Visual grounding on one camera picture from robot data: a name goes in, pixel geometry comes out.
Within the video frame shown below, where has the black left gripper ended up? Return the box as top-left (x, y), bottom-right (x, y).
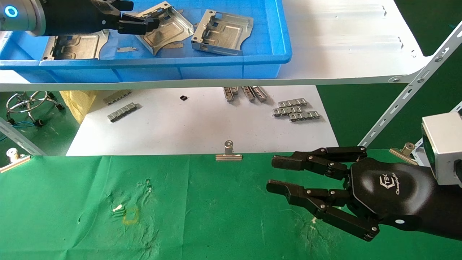
top-left (43, 0), bottom-right (160, 36)

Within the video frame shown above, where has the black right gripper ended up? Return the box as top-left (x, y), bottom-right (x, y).
top-left (266, 146), bottom-right (436, 242)

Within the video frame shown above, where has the metal bracket part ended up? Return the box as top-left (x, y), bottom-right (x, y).
top-left (191, 9), bottom-right (254, 56)
top-left (43, 30), bottom-right (110, 61)
top-left (134, 1), bottom-right (195, 56)

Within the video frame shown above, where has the silver binder clip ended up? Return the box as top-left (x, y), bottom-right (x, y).
top-left (389, 143), bottom-right (419, 165)
top-left (215, 140), bottom-right (243, 161)
top-left (0, 148), bottom-right (31, 173)

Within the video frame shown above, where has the blue plastic tray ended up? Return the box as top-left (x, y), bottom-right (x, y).
top-left (0, 0), bottom-right (292, 83)

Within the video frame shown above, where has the yellow plastic bag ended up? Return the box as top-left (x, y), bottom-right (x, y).
top-left (60, 90), bottom-right (98, 124)

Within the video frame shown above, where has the green table cloth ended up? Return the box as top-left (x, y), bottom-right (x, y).
top-left (0, 150), bottom-right (462, 260)

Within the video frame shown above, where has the white paper sheet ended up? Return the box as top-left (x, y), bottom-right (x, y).
top-left (66, 86), bottom-right (339, 156)

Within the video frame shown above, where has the white shelf board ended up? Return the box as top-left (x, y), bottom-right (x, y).
top-left (0, 0), bottom-right (432, 92)

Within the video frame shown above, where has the chrome chair base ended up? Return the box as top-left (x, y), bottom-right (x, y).
top-left (5, 91), bottom-right (65, 127)

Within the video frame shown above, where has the grey perforated shelf brace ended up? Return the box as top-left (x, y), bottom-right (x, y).
top-left (0, 118), bottom-right (45, 156)

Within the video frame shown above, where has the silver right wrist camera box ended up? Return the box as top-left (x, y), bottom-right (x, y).
top-left (422, 111), bottom-right (462, 185)

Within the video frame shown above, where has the blue cable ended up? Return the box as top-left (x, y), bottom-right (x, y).
top-left (0, 121), bottom-right (36, 141)

